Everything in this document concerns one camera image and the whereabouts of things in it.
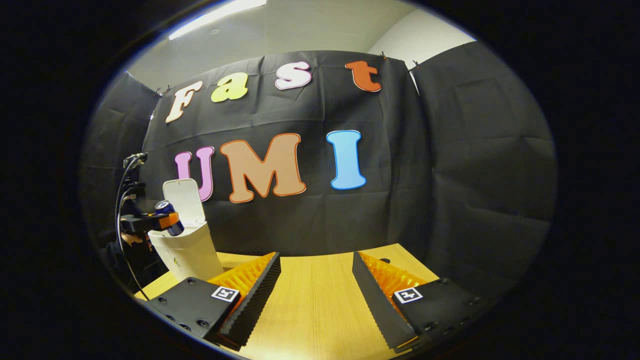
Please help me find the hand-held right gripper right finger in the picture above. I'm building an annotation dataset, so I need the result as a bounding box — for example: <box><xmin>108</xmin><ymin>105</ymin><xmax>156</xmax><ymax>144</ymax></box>
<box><xmin>351</xmin><ymin>251</ymin><xmax>496</xmax><ymax>354</ymax></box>

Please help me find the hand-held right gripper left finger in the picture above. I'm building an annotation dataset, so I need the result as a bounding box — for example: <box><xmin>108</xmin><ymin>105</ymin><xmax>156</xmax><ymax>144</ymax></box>
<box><xmin>144</xmin><ymin>251</ymin><xmax>282</xmax><ymax>352</ymax></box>

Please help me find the blue pop can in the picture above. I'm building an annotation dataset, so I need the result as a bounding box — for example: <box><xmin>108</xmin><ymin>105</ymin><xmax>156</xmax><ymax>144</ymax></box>
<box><xmin>154</xmin><ymin>200</ymin><xmax>185</xmax><ymax>237</ymax></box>

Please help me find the white desktop garbage bin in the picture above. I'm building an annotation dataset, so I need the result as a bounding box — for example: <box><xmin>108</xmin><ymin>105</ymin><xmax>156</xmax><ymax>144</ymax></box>
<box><xmin>148</xmin><ymin>178</ymin><xmax>225</xmax><ymax>282</ymax></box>

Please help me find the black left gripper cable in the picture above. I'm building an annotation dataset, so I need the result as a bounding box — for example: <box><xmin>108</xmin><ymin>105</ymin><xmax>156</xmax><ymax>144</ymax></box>
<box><xmin>115</xmin><ymin>158</ymin><xmax>150</xmax><ymax>302</ymax></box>

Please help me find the wooden desktop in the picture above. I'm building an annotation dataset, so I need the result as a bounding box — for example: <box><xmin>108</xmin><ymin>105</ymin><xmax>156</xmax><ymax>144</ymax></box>
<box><xmin>134</xmin><ymin>243</ymin><xmax>441</xmax><ymax>360</ymax></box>

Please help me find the black backdrop cloth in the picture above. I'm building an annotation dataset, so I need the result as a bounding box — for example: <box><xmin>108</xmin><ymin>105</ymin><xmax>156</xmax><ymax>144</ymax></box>
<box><xmin>80</xmin><ymin>40</ymin><xmax>558</xmax><ymax>301</ymax></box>

